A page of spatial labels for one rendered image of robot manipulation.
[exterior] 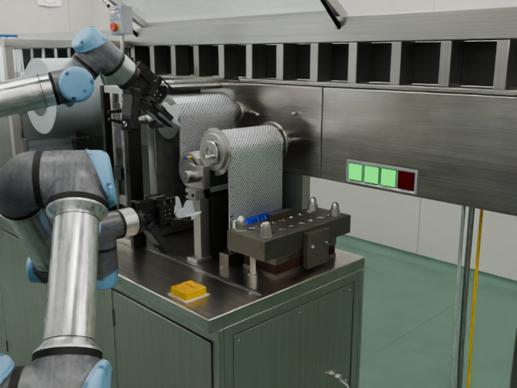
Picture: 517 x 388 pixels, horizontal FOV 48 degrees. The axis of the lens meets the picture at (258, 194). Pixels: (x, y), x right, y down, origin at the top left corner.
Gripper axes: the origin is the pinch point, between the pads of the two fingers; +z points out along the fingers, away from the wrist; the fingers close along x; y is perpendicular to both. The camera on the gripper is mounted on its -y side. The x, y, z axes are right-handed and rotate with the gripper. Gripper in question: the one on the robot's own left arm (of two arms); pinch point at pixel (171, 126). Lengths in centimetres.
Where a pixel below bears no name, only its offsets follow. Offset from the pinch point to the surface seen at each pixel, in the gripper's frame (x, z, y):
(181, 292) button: -15.9, 19.3, -38.9
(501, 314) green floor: -6, 268, 49
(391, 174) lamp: -41, 47, 20
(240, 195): -4.5, 31.3, -3.4
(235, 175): -4.5, 25.7, 0.3
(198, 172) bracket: 4.6, 19.7, -3.6
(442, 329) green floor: 10, 234, 21
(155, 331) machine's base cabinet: -2, 30, -51
